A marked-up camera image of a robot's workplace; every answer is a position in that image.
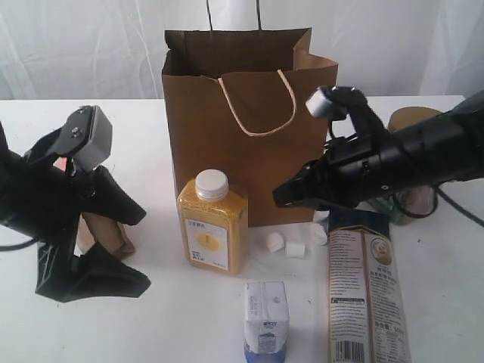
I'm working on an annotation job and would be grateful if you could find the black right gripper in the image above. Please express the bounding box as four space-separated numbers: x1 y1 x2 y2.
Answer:
272 135 408 210

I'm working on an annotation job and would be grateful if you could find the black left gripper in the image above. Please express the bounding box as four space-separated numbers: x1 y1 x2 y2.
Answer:
1 126 151 303

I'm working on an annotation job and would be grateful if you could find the yellow millet plastic bottle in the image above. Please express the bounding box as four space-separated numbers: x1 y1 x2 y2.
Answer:
177 169 249 276

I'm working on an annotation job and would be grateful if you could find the white marshmallow by bag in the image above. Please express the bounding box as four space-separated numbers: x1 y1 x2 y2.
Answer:
313 211 330 222

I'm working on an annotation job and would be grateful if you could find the brown paper shopping bag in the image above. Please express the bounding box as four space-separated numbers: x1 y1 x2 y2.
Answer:
162 28 338 227

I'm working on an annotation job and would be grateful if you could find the torn kraft paper pouch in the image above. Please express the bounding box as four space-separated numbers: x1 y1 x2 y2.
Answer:
52 154 136 262

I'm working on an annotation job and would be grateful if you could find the white marshmallow right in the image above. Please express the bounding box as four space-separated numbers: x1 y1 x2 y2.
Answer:
309 222 328 246

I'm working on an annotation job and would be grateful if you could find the white marshmallow left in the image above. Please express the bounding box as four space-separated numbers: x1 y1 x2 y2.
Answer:
265 232 285 253

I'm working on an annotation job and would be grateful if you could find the white marshmallow middle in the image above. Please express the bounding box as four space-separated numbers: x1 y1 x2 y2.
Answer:
285 240 306 259

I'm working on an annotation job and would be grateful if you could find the clear nut jar gold lid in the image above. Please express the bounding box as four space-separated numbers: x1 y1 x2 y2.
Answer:
368 107 441 225

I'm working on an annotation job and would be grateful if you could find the white blue milk carton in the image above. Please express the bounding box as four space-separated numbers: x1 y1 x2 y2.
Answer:
244 281 290 362

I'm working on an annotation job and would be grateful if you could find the long noodle package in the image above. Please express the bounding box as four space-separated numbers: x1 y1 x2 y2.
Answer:
328 208 411 362

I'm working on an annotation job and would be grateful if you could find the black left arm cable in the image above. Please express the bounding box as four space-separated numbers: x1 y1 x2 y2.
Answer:
0 234 39 253

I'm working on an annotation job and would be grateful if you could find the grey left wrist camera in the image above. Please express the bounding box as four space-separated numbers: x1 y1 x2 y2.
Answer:
53 105 113 171

